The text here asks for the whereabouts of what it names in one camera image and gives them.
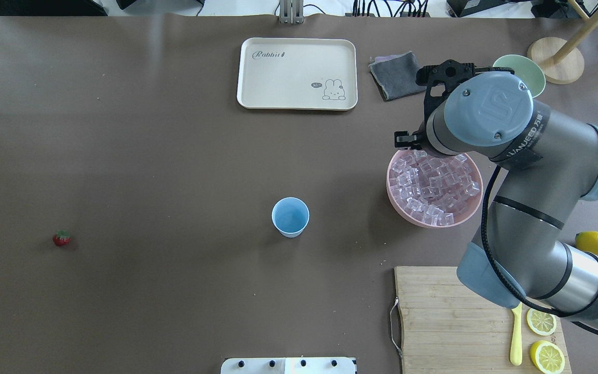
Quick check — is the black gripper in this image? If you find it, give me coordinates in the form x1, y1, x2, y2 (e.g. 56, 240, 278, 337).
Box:
394, 59, 501, 151

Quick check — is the red strawberry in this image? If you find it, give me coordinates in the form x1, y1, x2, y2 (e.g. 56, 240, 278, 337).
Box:
52, 230, 73, 247

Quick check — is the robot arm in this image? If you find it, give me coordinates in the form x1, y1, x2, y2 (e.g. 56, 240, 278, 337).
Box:
395, 60, 598, 335

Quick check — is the wooden cup stand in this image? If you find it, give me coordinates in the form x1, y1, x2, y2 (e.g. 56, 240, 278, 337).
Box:
527, 1, 598, 85

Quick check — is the clear ice cubes pile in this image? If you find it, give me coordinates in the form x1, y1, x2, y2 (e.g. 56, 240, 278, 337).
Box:
389, 150, 482, 226

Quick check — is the light blue cup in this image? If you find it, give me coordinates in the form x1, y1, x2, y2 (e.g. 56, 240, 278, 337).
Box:
271, 197, 310, 237

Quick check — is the grey folded cloth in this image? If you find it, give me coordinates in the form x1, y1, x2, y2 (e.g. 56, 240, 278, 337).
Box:
369, 50, 426, 101

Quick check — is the green ceramic bowl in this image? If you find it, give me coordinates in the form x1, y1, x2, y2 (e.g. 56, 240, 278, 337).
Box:
492, 55, 546, 99

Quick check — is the pink bowl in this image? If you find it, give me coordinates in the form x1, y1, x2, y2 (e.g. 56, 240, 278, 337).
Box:
385, 147, 484, 229

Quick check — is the cream rabbit tray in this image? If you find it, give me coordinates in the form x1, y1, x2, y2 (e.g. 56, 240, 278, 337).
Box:
237, 37, 358, 111

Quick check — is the bamboo cutting board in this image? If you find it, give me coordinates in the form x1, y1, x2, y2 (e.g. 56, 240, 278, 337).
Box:
389, 265, 573, 374

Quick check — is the lemon slice upper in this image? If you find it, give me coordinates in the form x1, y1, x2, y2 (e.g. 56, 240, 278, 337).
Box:
525, 308, 558, 336

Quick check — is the yellow plastic knife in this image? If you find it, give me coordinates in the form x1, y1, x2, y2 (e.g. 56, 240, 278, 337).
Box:
509, 303, 523, 366

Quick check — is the lemon half lower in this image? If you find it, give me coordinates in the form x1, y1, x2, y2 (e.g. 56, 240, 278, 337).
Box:
529, 340, 566, 373

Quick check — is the black monitor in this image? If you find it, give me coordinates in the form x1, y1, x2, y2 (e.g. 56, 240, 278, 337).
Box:
0, 1, 107, 17

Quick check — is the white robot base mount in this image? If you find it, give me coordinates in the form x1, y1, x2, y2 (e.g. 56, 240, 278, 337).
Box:
220, 356, 358, 373

